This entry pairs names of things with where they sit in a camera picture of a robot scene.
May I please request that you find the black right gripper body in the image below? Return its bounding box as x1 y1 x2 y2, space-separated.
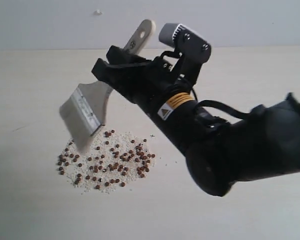
107 56 198 118

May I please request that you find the white wooden paint brush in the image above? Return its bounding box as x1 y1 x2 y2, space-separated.
59 19 156 153

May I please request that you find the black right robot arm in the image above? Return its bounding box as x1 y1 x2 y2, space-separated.
92 44 300 197

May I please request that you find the pile of white grains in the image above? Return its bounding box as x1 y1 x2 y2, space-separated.
56 129 156 193

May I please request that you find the white wall plug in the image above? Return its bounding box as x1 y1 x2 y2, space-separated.
93 9 103 16

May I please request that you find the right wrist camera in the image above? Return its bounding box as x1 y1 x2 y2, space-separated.
158 23 212 67

